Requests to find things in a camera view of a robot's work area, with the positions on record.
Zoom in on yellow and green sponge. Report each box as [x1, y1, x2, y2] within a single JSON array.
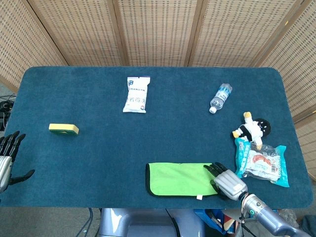
[[48, 123, 80, 136]]

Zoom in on grey-blue robot torso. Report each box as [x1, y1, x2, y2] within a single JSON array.
[[98, 208, 207, 237]]

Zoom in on clear plastic water bottle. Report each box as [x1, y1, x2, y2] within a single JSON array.
[[209, 83, 233, 114]]

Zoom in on right silver and black robot hand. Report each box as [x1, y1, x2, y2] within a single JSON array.
[[203, 161, 248, 200]]

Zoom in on blue box with books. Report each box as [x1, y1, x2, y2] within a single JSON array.
[[194, 208, 241, 235]]

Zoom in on black cable bundle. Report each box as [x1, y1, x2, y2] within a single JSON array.
[[0, 95, 16, 131]]

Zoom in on white snack packet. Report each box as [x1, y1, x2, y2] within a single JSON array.
[[122, 76, 152, 114]]

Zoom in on left silver and black robot hand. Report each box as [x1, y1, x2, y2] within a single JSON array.
[[0, 130, 36, 195]]

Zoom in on teal snack packet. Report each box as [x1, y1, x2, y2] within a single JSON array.
[[234, 137, 290, 188]]

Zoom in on woven wooden folding screen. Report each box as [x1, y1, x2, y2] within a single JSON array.
[[0, 0, 316, 180]]

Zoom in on black and white plush doll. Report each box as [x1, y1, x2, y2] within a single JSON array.
[[232, 112, 272, 150]]

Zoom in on blue cable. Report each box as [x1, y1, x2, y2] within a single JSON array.
[[75, 208, 95, 237]]

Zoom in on blue table cloth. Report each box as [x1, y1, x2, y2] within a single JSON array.
[[0, 66, 314, 210]]

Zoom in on grey green microfibre cloth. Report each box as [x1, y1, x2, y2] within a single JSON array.
[[145, 162, 224, 200]]

